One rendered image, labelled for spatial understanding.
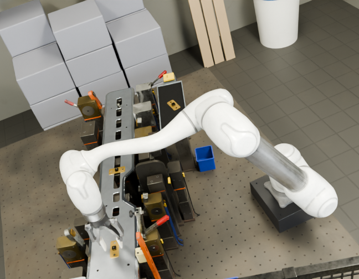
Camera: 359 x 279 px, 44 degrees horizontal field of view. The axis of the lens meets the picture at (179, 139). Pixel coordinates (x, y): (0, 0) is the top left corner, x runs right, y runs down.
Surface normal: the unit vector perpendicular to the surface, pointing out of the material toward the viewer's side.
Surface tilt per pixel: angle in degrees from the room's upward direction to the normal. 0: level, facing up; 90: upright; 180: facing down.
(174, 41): 90
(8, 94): 90
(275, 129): 0
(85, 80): 90
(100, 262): 0
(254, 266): 0
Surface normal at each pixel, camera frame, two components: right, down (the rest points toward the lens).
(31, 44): 0.36, 0.58
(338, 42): -0.20, -0.72
